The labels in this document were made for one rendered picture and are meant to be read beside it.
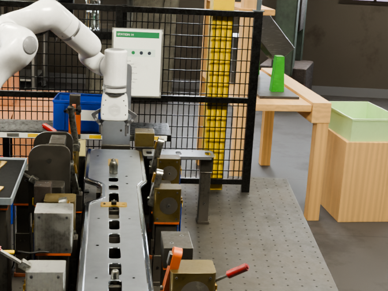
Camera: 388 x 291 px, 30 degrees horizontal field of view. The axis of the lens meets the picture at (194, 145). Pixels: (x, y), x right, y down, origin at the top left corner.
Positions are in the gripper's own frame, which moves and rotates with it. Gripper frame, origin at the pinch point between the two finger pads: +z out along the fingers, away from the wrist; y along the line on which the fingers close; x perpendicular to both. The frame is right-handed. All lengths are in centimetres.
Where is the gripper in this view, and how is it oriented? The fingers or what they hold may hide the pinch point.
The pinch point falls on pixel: (113, 132)
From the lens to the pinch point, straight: 275.5
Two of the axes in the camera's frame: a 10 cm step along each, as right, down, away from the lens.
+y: 9.9, 0.3, 1.2
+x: -1.1, -2.7, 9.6
